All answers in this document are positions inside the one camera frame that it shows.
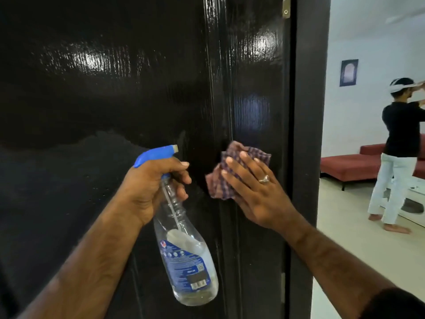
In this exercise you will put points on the framed wall picture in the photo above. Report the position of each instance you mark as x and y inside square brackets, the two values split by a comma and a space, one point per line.
[348, 73]

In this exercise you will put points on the person's right hand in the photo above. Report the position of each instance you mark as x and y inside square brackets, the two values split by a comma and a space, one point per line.
[262, 202]

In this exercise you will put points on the person's right little finger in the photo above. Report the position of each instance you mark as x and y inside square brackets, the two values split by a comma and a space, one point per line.
[262, 169]

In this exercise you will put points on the glossy black wooden door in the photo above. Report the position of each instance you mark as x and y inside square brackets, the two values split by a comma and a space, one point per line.
[99, 96]

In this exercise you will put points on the metal door hinge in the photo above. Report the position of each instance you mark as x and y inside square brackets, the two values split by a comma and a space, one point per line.
[286, 6]
[283, 289]

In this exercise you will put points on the checked cleaning cloth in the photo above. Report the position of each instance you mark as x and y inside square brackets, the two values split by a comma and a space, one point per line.
[217, 186]

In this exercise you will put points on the person's left thumb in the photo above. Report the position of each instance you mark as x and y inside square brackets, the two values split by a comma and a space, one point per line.
[174, 163]

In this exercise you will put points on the clear spray bottle blue nozzle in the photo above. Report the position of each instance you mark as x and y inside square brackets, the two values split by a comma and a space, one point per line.
[189, 259]

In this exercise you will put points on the person's right middle finger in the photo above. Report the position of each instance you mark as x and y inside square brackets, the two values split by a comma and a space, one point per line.
[239, 172]

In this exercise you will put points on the person's left hand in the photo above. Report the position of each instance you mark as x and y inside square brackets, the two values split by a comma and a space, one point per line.
[142, 192]

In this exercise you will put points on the person's left forearm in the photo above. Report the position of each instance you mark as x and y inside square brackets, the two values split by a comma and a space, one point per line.
[89, 262]

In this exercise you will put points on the person's black sleeve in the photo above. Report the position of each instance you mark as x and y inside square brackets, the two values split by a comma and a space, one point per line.
[395, 305]

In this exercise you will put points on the person's right forearm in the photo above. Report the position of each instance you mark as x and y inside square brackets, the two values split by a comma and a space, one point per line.
[328, 269]

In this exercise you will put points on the red sofa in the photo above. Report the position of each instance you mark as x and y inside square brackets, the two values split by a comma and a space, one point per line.
[352, 166]

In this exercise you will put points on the white low table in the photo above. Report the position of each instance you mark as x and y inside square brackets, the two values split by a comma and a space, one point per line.
[413, 202]

